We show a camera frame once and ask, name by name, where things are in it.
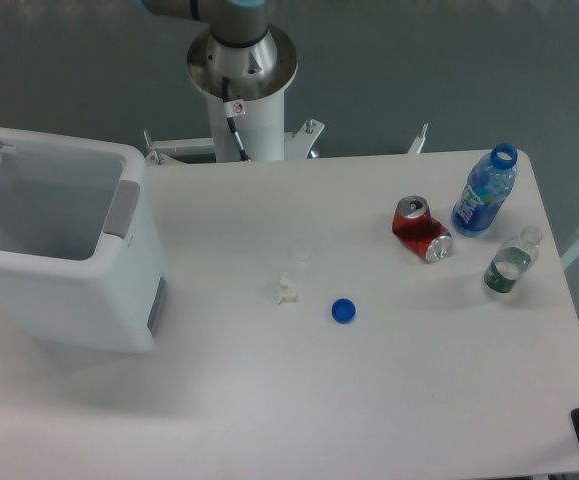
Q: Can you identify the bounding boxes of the crushed red soda can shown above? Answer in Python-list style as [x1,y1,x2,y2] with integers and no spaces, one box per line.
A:
[392,195,453,263]

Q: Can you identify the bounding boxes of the blue plastic drink bottle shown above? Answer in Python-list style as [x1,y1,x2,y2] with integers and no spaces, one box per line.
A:
[451,143,518,237]

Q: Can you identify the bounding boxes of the white metal table frame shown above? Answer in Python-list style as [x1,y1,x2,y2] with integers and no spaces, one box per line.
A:
[141,118,430,166]

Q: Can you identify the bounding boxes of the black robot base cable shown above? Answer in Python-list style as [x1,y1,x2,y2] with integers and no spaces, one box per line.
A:
[221,75,254,163]

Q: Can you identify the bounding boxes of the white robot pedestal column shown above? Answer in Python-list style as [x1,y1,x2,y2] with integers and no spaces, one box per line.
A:
[187,25,298,163]

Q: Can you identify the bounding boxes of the crumpled white paper scrap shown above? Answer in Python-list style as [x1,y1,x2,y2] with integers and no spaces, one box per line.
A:
[274,272,299,306]

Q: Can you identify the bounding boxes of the white trash can body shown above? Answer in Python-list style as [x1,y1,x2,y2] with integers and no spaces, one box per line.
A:
[0,128,167,353]

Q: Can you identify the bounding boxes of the white translucent bottle cap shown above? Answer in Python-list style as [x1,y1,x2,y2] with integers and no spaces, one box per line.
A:
[290,242,313,263]

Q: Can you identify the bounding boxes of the clear green-label bottle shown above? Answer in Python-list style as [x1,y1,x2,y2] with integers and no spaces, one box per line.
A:
[483,226,542,294]

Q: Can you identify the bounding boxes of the blue bottle cap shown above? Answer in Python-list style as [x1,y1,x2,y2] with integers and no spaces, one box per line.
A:
[331,298,357,325]

